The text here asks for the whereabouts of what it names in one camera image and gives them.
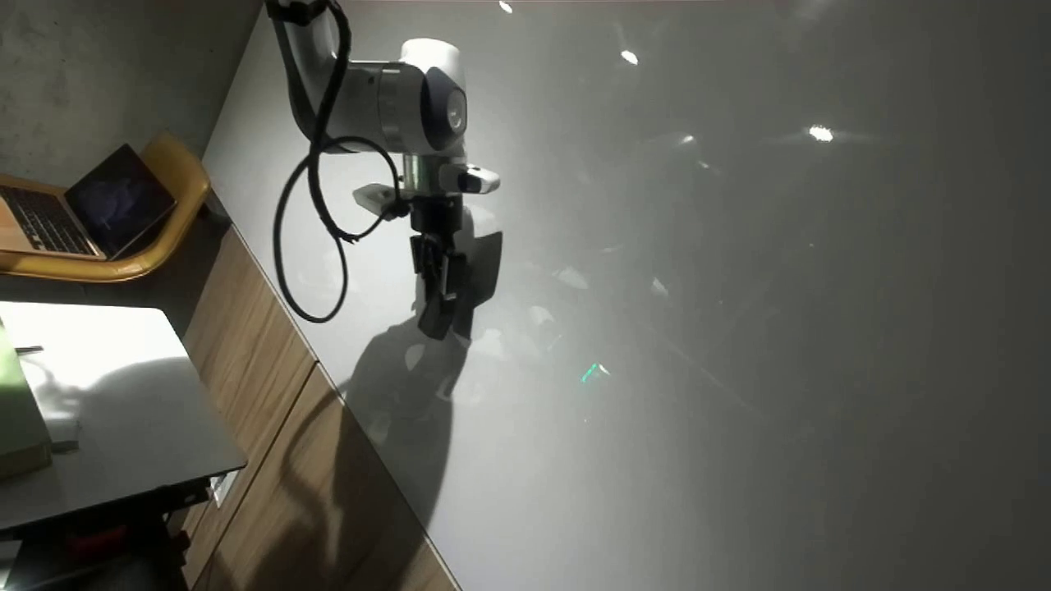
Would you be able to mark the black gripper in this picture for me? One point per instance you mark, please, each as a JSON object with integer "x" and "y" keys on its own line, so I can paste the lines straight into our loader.
{"x": 438, "y": 217}

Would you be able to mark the black whiteboard eraser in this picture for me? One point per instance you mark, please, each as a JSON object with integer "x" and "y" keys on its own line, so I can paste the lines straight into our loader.
{"x": 480, "y": 274}

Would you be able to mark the yellow chair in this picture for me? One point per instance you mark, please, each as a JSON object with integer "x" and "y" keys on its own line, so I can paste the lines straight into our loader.
{"x": 167, "y": 235}

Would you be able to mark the open laptop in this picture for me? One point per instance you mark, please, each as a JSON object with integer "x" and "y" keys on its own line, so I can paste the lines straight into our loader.
{"x": 109, "y": 208}

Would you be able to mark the white side table board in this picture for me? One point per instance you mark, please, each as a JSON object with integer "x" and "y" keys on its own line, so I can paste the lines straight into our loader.
{"x": 132, "y": 437}

